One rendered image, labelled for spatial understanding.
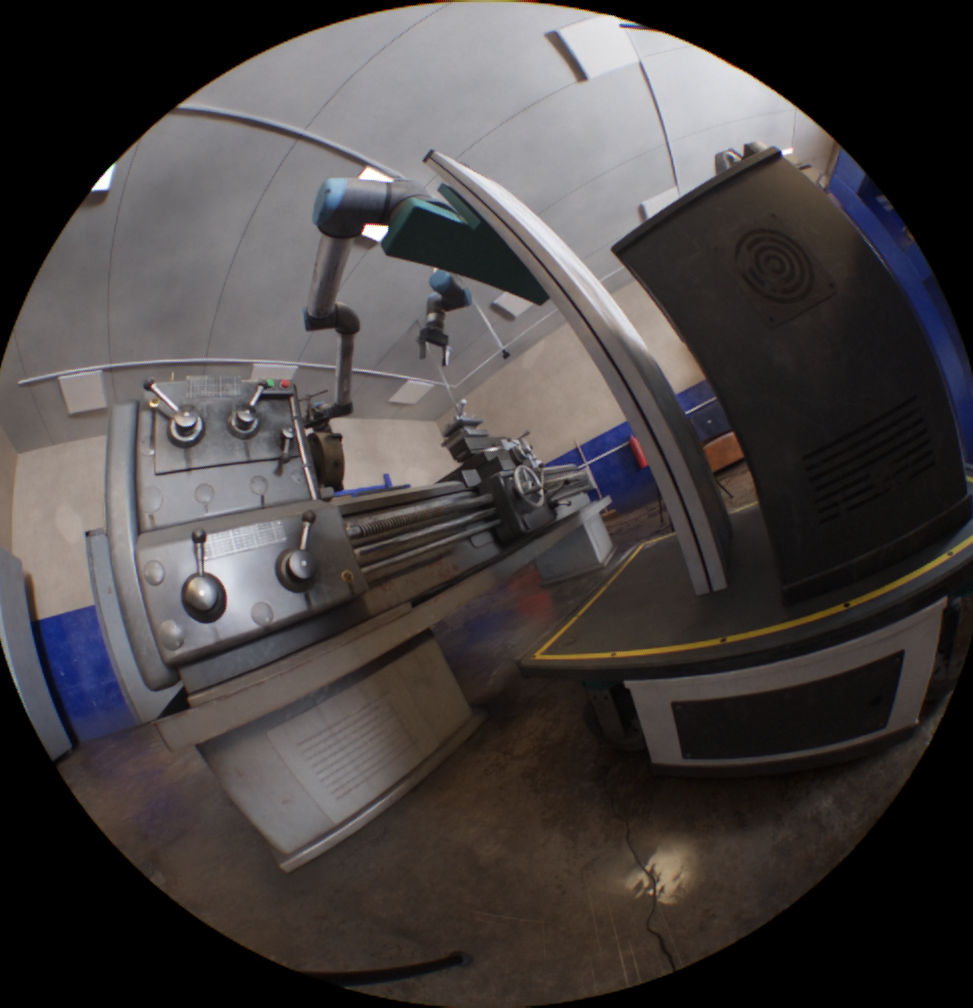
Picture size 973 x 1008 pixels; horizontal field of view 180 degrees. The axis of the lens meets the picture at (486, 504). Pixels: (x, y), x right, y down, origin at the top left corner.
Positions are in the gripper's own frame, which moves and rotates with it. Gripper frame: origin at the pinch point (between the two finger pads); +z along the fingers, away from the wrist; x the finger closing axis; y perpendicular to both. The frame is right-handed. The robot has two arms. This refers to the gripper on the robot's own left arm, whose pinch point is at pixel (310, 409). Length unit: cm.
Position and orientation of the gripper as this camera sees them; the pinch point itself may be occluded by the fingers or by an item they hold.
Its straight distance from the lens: 147.1
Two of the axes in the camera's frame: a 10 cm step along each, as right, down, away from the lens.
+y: 3.8, 9.2, -0.5
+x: -8.9, 3.5, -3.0
